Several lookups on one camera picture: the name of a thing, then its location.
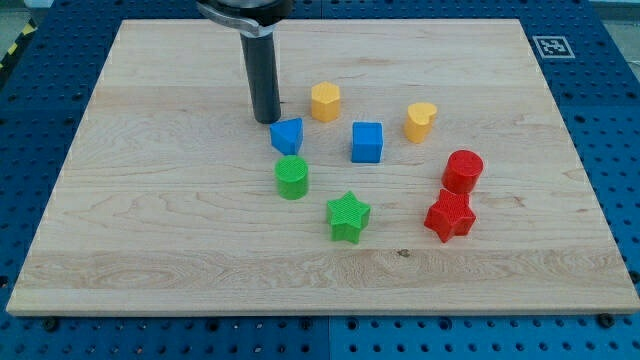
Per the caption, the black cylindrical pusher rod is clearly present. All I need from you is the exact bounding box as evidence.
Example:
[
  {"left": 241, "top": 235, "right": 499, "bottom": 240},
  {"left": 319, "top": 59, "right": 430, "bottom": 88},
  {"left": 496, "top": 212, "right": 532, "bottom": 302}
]
[{"left": 240, "top": 33, "right": 281, "bottom": 124}]

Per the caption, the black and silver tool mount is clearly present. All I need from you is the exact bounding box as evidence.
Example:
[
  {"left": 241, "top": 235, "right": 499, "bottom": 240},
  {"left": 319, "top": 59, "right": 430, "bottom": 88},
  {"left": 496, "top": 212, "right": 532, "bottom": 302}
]
[{"left": 196, "top": 0, "right": 293, "bottom": 38}]

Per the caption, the yellow hexagon block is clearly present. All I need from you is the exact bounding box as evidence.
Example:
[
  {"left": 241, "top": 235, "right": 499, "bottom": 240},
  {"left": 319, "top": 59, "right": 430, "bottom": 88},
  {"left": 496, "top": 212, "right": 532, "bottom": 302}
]
[{"left": 311, "top": 82, "right": 341, "bottom": 122}]

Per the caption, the yellow heart block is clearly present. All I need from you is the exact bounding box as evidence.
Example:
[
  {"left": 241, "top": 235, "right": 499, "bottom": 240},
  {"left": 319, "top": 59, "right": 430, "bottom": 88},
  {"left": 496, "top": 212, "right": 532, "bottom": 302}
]
[{"left": 403, "top": 102, "right": 438, "bottom": 143}]

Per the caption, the blue triangle block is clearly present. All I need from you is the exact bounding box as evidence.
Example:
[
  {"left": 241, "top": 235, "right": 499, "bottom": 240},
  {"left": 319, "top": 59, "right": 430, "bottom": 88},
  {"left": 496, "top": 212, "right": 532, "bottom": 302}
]
[{"left": 269, "top": 118, "right": 303, "bottom": 155}]

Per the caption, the green cylinder block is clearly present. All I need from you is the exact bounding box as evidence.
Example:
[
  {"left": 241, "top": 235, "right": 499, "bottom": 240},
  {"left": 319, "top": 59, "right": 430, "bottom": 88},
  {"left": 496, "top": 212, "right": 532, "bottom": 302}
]
[{"left": 274, "top": 155, "right": 309, "bottom": 200}]

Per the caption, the blue cube block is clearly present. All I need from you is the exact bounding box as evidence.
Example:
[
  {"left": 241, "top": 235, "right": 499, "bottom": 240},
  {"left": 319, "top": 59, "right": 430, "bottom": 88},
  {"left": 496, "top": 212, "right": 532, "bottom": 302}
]
[{"left": 351, "top": 122, "right": 384, "bottom": 163}]

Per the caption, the green star block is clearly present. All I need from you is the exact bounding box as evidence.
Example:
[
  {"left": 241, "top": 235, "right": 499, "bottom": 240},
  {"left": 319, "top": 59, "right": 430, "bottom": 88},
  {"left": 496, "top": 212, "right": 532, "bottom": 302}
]
[{"left": 326, "top": 191, "right": 371, "bottom": 244}]

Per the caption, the light wooden board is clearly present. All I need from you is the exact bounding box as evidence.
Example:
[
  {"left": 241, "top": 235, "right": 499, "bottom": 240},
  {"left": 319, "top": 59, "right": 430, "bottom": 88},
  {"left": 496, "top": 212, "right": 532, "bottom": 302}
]
[{"left": 7, "top": 19, "right": 639, "bottom": 317}]

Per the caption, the red cylinder block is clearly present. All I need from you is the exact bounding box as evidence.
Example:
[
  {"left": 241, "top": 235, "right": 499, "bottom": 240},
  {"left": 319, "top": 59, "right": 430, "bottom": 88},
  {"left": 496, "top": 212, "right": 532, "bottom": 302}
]
[{"left": 441, "top": 149, "right": 484, "bottom": 194}]

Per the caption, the red star block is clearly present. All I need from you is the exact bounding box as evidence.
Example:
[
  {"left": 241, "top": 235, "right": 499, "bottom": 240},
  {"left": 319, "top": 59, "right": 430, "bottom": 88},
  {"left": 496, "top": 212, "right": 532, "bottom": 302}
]
[{"left": 423, "top": 188, "right": 476, "bottom": 243}]

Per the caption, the white fiducial marker tag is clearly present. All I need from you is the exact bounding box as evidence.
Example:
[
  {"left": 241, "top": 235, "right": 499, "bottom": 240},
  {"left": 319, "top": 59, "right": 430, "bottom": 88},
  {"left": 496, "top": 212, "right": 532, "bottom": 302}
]
[{"left": 532, "top": 35, "right": 575, "bottom": 59}]

